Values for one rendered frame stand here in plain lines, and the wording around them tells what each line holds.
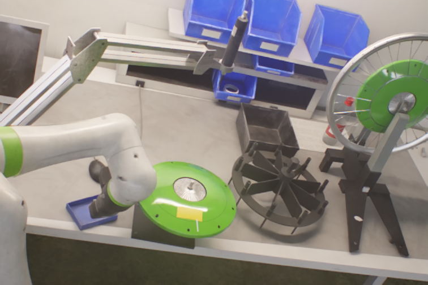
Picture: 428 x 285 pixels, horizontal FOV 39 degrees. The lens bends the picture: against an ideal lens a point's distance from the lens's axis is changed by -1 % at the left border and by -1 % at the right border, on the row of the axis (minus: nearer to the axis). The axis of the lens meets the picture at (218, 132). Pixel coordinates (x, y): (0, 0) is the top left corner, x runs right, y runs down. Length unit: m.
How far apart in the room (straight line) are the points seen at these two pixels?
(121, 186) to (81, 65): 0.36
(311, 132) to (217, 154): 0.52
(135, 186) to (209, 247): 0.52
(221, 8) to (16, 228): 1.51
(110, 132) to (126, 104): 0.89
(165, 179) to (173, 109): 0.64
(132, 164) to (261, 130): 1.08
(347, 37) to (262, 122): 0.53
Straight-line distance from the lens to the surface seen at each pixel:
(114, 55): 1.71
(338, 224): 2.25
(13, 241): 1.24
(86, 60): 1.65
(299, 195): 2.14
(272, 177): 2.13
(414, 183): 2.67
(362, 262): 2.17
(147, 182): 1.51
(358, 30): 2.60
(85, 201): 1.95
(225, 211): 1.84
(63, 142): 1.43
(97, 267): 2.98
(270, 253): 2.01
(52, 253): 3.00
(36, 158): 1.39
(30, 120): 1.73
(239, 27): 1.86
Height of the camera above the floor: 2.31
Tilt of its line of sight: 35 degrees down
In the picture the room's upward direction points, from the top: 21 degrees clockwise
